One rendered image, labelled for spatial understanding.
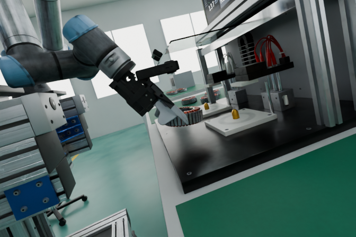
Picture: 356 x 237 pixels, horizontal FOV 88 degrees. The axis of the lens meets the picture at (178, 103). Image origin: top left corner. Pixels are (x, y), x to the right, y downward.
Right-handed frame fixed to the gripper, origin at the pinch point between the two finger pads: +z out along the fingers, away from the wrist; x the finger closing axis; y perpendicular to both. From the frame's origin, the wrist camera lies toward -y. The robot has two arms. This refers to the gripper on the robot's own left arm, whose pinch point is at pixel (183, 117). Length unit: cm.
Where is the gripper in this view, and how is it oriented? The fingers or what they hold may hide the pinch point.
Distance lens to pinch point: 50.8
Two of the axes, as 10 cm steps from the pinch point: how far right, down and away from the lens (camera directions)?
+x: 2.0, 0.8, -9.8
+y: -6.8, 7.3, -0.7
